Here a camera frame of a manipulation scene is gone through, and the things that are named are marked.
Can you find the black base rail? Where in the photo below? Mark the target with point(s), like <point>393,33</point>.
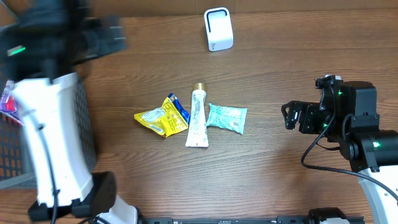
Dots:
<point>278,220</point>

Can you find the grey plastic mesh basket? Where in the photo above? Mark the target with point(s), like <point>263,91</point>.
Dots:
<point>17,171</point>

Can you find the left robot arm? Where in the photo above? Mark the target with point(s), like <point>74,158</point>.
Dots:
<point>40,52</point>

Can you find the purple Carefree pad pack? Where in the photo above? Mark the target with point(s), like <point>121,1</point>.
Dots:
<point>9,106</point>

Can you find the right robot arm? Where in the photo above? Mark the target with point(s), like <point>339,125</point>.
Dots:
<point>347,116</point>

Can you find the yellow blue snack packet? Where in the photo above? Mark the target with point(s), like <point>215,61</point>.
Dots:
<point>169,119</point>

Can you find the teal wet wipes pack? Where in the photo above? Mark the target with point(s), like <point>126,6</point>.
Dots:
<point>226,117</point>

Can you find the white tube with gold cap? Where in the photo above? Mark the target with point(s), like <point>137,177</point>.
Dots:
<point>197,132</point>

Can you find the white barcode scanner stand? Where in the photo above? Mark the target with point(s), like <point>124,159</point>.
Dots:
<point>219,29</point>

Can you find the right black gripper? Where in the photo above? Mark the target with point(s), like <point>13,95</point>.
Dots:
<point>308,110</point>

